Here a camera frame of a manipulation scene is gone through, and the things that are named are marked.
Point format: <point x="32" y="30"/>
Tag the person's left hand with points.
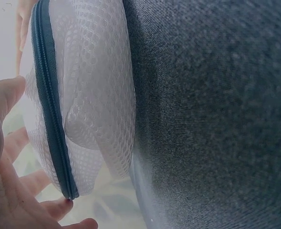
<point x="2" y="190"/>

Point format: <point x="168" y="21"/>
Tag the person's right hand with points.
<point x="23" y="26"/>

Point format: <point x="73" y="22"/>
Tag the person's left thumb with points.
<point x="8" y="94"/>

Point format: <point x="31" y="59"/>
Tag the person's right fingers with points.
<point x="23" y="26"/>

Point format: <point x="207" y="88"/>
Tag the white mesh laundry bag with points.
<point x="95" y="83"/>

